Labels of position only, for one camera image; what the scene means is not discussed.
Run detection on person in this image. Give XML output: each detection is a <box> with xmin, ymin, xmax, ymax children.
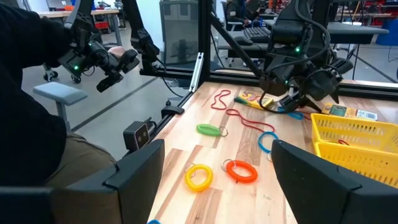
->
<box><xmin>225</xmin><ymin>0</ymin><xmax>261</xmax><ymax>27</ymax></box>
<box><xmin>0</xmin><ymin>2</ymin><xmax>116</xmax><ymax>187</ymax></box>

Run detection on grey padded armrest stand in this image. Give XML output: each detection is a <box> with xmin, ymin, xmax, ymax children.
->
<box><xmin>32</xmin><ymin>82</ymin><xmax>88</xmax><ymax>133</ymax></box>

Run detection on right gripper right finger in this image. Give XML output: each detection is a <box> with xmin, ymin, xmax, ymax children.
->
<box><xmin>269</xmin><ymin>139</ymin><xmax>398</xmax><ymax>224</ymax></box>

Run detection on yellow spiral coil keychain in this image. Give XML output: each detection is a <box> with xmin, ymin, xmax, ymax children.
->
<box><xmin>185</xmin><ymin>164</ymin><xmax>214</xmax><ymax>193</ymax></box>

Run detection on person's left hand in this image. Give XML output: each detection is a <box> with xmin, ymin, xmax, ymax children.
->
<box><xmin>106</xmin><ymin>45</ymin><xmax>126</xmax><ymax>59</ymax></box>

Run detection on black table-level camera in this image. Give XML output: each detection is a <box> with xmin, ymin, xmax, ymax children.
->
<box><xmin>123</xmin><ymin>120</ymin><xmax>150</xmax><ymax>153</ymax></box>

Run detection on silver corner bracket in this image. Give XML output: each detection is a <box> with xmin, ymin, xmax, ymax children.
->
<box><xmin>188</xmin><ymin>52</ymin><xmax>205</xmax><ymax>93</ymax></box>

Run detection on yellow green Crayola crayon box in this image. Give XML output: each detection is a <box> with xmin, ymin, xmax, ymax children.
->
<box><xmin>321</xmin><ymin>102</ymin><xmax>379</xmax><ymax>121</ymax></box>
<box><xmin>233</xmin><ymin>91</ymin><xmax>275</xmax><ymax>110</ymax></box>

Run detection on green spiral coil keychain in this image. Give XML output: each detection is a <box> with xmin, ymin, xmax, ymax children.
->
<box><xmin>195</xmin><ymin>123</ymin><xmax>229</xmax><ymax>138</ymax></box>

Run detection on grey mesh office chair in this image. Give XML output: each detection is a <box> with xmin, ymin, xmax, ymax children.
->
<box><xmin>159</xmin><ymin>0</ymin><xmax>200</xmax><ymax>67</ymax></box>

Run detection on black table edge clamp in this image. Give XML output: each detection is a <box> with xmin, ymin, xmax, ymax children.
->
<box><xmin>160</xmin><ymin>105</ymin><xmax>185</xmax><ymax>119</ymax></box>

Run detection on black computer mouse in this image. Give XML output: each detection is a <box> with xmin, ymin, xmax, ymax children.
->
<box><xmin>233</xmin><ymin>35</ymin><xmax>250</xmax><ymax>47</ymax></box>

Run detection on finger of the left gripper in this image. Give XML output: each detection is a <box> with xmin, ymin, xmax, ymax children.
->
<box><xmin>300</xmin><ymin>96</ymin><xmax>323</xmax><ymax>112</ymax></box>
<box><xmin>278</xmin><ymin>95</ymin><xmax>301</xmax><ymax>113</ymax></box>

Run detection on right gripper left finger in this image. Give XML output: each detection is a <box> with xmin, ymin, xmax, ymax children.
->
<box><xmin>51</xmin><ymin>139</ymin><xmax>165</xmax><ymax>224</ymax></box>

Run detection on dark office desk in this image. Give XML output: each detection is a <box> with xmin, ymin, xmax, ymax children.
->
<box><xmin>216</xmin><ymin>20</ymin><xmax>390</xmax><ymax>60</ymax></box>

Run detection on wooden background table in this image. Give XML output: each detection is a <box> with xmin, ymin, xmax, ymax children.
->
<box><xmin>36</xmin><ymin>8</ymin><xmax>121</xmax><ymax>47</ymax></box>

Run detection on orange spiral coil keychain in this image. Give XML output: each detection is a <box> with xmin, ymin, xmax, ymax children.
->
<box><xmin>221</xmin><ymin>159</ymin><xmax>259</xmax><ymax>184</ymax></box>

